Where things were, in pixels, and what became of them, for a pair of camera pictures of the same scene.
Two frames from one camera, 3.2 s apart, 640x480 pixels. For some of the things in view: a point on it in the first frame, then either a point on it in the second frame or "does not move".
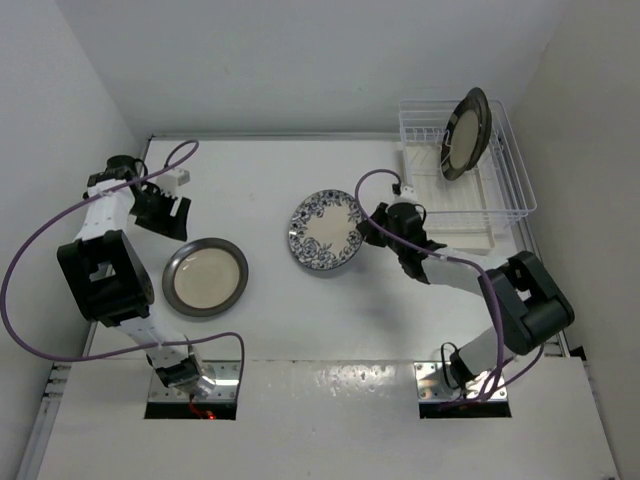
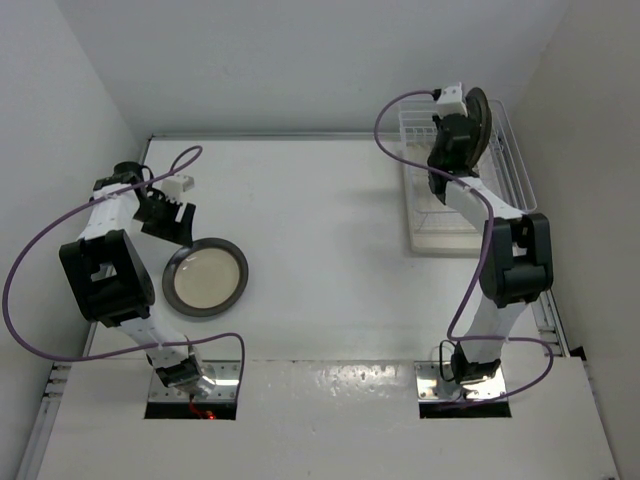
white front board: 326,420 does not move
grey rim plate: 205,276 does not move
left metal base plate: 225,372 does not move
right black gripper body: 387,240 to 434,160
